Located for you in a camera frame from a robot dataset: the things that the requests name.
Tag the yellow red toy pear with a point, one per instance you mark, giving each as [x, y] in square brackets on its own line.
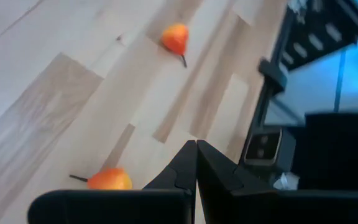
[110, 180]

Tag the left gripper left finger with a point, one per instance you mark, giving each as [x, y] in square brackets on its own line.
[166, 205]

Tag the red orange toy pear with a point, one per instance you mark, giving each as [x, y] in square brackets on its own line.
[175, 39]

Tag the black aluminium table frame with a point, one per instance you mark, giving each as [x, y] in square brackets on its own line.
[272, 74]

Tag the grey table-level camera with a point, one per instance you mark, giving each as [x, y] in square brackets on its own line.
[263, 147]

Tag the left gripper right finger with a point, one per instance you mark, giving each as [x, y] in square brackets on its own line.
[228, 202]

